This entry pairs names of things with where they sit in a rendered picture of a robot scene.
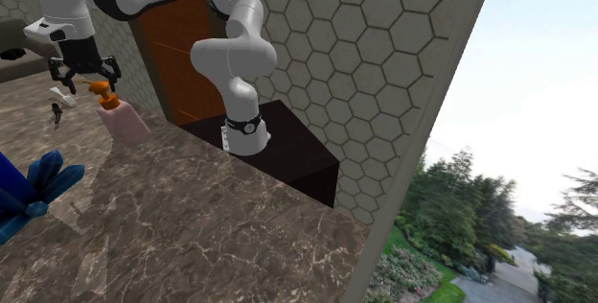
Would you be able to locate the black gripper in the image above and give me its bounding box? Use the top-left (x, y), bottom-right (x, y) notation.
top-left (47, 35), bottom-right (123, 96)

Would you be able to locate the white fork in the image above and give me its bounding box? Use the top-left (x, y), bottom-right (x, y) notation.
top-left (49, 86), bottom-right (78, 108)

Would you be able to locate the small dark figure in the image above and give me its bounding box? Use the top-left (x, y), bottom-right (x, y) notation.
top-left (48, 102), bottom-right (64, 131)

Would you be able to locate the pink soap bottle orange pump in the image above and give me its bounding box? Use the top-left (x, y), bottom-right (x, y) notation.
top-left (82, 80), bottom-right (152, 150)

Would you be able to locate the orange wooden door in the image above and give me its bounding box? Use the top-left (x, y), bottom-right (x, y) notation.
top-left (106, 0), bottom-right (231, 127)

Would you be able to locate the blue crystal cluster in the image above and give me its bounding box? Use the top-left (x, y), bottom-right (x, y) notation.
top-left (0, 149), bottom-right (86, 246)

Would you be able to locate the dark robot stand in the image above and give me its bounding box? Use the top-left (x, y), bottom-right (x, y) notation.
top-left (179, 100), bottom-right (341, 209)

